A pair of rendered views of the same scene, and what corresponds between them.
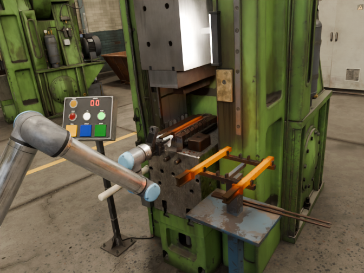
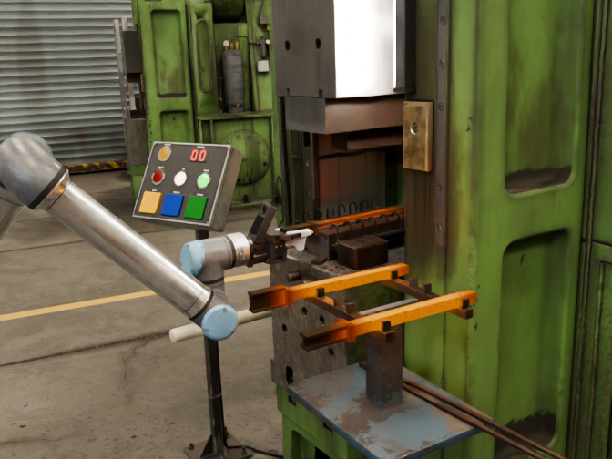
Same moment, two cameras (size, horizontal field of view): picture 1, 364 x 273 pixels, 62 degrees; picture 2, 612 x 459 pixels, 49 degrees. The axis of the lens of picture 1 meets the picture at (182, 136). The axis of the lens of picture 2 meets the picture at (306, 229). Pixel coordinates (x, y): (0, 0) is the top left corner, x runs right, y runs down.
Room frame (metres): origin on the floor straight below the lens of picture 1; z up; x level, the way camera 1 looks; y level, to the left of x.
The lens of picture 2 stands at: (-0.10, -0.54, 1.48)
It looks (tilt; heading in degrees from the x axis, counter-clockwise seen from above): 14 degrees down; 19
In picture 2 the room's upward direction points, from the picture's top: 2 degrees counter-clockwise
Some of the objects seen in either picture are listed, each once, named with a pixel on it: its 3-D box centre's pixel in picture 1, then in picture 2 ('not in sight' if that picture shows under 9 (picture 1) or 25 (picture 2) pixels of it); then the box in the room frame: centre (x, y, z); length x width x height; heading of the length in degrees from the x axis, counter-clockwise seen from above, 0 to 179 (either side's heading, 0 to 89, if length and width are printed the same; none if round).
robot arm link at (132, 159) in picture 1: (131, 159); (207, 257); (1.42, 0.26, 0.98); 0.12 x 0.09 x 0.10; 143
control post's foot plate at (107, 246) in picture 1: (117, 239); (217, 443); (1.97, 0.57, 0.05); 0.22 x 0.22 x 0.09; 53
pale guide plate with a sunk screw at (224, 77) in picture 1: (225, 85); (417, 136); (1.61, -0.25, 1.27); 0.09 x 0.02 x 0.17; 53
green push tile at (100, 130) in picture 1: (101, 130); (197, 208); (1.83, 0.51, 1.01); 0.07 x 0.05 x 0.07; 78
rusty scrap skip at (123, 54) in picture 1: (138, 67); not in sight; (8.86, 1.06, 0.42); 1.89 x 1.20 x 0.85; 43
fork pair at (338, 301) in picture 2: (233, 164); (383, 294); (1.29, -0.23, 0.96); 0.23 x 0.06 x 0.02; 140
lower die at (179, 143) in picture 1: (188, 128); (364, 227); (1.87, -0.05, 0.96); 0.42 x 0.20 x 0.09; 143
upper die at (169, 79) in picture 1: (184, 72); (362, 108); (1.87, -0.05, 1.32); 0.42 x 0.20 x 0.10; 143
